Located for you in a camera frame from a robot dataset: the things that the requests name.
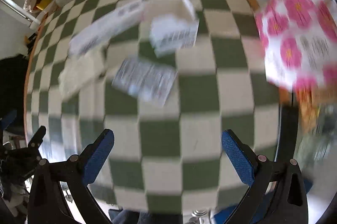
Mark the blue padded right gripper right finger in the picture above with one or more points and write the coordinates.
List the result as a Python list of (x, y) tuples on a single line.
[(240, 155)]

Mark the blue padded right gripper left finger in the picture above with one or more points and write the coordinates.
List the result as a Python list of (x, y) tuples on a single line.
[(94, 156)]

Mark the silver pill blister pack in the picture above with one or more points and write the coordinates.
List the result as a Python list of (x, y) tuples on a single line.
[(145, 80)]

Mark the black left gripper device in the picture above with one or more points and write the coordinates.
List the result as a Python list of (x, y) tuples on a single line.
[(19, 164)]

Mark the white paper tissue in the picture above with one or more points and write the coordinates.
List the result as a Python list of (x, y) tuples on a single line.
[(80, 71)]

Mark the red yellow snack package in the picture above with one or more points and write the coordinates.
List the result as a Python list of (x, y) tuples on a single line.
[(311, 101)]

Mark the green white checkered mat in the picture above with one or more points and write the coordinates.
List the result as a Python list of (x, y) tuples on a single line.
[(166, 159)]

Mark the long white toothpaste box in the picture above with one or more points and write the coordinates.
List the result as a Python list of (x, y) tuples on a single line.
[(106, 27)]

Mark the white green medicine box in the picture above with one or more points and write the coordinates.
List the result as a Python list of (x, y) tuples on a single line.
[(174, 25)]

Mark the pink flower white bag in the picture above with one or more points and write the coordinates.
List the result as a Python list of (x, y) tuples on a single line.
[(299, 39)]

